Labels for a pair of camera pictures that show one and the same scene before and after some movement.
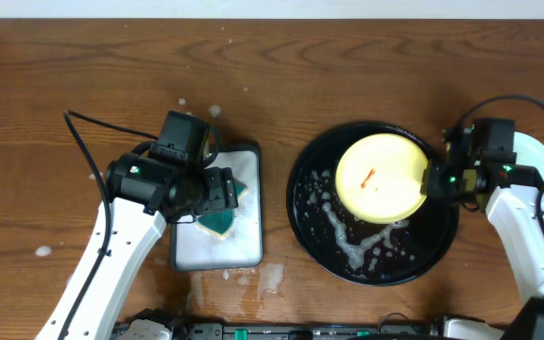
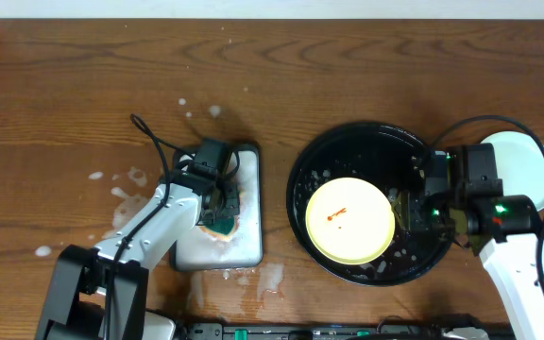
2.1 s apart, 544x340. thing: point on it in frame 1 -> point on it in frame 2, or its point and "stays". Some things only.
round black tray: x=351 y=248 stays
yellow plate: x=379 y=178 -> x=349 y=221
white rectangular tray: x=193 y=248 stays
